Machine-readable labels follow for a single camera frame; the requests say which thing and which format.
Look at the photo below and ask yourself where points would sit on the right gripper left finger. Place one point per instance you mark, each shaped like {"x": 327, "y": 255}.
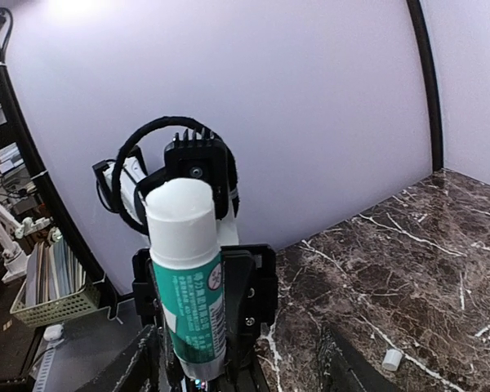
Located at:
{"x": 136, "y": 368}

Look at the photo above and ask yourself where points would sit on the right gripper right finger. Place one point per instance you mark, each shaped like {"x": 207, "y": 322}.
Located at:
{"x": 342, "y": 368}

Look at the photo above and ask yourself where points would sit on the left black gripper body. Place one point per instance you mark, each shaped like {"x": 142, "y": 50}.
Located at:
{"x": 250, "y": 285}

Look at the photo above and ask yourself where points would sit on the small grey glue cap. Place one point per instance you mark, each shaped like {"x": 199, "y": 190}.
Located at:
{"x": 392, "y": 360}

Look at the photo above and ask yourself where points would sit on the green white glue stick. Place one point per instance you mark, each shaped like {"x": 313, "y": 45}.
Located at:
{"x": 187, "y": 266}

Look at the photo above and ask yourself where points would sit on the green perforated basket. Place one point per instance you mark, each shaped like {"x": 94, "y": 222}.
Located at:
{"x": 84, "y": 301}

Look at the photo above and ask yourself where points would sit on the light blue slotted cable duct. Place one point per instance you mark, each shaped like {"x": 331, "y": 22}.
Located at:
{"x": 44, "y": 366}

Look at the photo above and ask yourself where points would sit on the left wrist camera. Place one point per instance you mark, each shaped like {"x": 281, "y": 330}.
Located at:
{"x": 122, "y": 183}

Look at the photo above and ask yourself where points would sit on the left black corner post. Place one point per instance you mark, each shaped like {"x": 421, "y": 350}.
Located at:
{"x": 430, "y": 81}

